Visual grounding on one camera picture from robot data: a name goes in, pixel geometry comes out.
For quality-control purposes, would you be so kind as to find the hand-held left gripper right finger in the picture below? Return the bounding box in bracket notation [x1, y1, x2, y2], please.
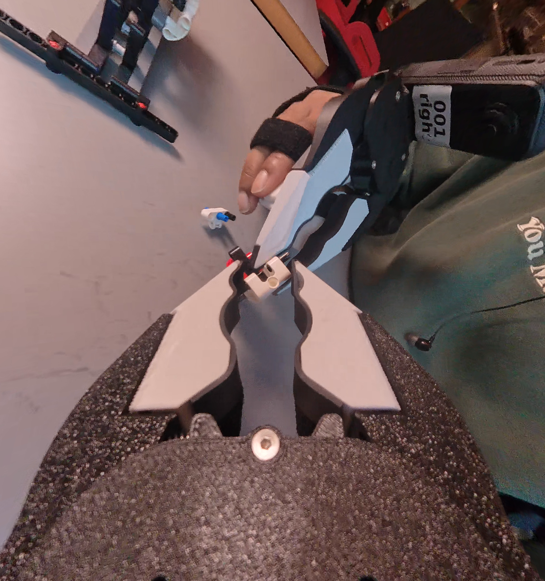
[289, 262, 402, 435]

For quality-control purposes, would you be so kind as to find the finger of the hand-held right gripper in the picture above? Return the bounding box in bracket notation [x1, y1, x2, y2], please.
[294, 186, 375, 273]
[253, 126, 359, 268]

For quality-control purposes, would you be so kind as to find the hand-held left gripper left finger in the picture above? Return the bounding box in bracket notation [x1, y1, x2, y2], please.
[128, 266, 246, 435]

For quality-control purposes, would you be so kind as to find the small white blue brick piece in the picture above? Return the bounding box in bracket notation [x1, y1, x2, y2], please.
[200, 207, 237, 229]

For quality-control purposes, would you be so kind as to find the red white black brick subassembly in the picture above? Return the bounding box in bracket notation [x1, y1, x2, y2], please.
[226, 244, 291, 298]

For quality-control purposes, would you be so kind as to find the grey desk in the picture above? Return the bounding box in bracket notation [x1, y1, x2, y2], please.
[0, 0, 409, 545]

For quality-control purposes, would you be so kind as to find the person's right hand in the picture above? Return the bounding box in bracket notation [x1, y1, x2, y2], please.
[238, 87, 346, 216]

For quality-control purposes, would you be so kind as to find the red crate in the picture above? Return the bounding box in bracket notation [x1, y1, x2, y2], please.
[316, 0, 382, 78]

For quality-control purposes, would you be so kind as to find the person's green sweater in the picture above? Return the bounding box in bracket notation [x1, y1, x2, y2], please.
[350, 136, 545, 545]

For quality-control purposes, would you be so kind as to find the wooden plank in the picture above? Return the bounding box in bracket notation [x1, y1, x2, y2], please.
[253, 0, 329, 80]

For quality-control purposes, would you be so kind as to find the partly built toy brick vehicle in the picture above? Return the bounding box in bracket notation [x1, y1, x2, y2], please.
[0, 0, 201, 144]

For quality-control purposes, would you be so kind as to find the black clip-on cable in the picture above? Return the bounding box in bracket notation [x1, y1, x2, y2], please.
[404, 300, 545, 353]

